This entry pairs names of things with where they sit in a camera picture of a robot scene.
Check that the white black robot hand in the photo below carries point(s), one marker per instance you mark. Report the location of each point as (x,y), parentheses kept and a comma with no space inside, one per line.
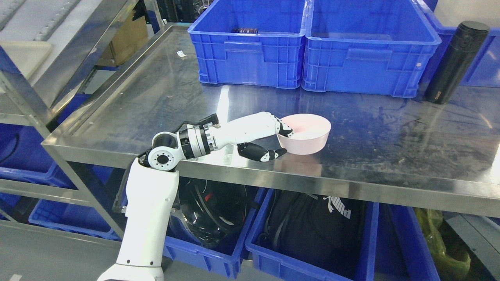
(243,131)

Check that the pink plastic bowl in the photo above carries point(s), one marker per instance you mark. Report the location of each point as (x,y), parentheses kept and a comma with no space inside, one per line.
(310,132)

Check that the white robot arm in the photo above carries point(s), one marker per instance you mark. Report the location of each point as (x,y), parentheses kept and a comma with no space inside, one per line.
(151,187)

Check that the steel shelf rack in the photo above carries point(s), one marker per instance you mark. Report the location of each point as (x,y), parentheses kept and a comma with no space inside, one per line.
(33,117)

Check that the blue crate left on table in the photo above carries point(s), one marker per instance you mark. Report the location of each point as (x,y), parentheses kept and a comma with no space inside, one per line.
(251,42)

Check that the blue crate on table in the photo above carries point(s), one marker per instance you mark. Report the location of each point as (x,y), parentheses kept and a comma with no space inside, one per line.
(251,42)
(367,47)

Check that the blue bin with helmet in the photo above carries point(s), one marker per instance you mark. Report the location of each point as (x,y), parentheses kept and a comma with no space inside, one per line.
(209,223)

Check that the blue bin with black bag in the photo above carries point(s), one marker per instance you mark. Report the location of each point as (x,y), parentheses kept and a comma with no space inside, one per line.
(291,269)

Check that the black puma bag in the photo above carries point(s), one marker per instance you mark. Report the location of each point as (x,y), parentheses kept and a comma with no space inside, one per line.
(324,231)

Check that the blue crate right on table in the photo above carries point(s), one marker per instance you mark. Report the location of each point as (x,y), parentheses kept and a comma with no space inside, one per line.
(367,47)

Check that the steel table cart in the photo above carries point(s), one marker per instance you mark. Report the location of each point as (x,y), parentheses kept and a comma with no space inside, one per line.
(406,152)

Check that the cream bear tray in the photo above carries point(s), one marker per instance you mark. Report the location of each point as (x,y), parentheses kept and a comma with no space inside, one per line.
(28,56)

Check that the black thermos bottle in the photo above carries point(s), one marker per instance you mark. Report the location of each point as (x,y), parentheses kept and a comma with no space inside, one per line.
(462,49)

